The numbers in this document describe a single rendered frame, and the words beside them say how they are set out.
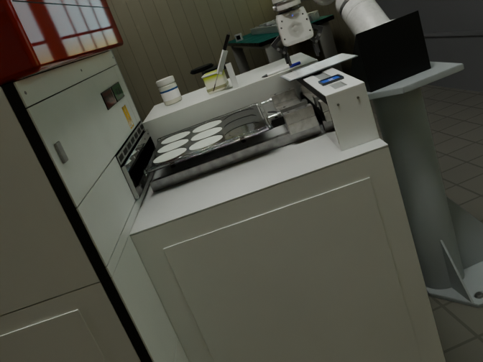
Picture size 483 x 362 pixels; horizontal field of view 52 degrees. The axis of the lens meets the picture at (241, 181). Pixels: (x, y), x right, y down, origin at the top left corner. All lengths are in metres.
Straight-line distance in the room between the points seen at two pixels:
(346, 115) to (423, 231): 0.83
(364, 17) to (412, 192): 0.62
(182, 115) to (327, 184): 0.71
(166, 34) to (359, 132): 7.30
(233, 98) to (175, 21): 6.74
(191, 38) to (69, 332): 7.54
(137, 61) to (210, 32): 1.26
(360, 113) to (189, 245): 0.50
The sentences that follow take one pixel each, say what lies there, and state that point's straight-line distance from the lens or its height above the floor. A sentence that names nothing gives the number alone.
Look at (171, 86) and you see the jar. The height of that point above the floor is 1.03.
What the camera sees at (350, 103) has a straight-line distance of 1.19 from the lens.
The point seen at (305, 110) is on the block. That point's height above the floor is 0.90.
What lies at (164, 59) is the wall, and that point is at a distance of 8.39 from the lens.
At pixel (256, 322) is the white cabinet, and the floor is 0.49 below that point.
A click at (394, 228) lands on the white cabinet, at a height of 0.61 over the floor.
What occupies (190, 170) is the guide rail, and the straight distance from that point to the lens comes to 1.41.
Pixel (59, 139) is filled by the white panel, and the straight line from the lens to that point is 1.01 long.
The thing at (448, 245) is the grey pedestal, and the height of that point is 0.19.
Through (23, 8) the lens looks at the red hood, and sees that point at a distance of 0.98.
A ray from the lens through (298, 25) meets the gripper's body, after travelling 1.62.
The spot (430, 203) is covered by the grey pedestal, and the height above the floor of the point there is 0.37.
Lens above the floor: 1.20
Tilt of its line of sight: 18 degrees down
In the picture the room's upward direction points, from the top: 21 degrees counter-clockwise
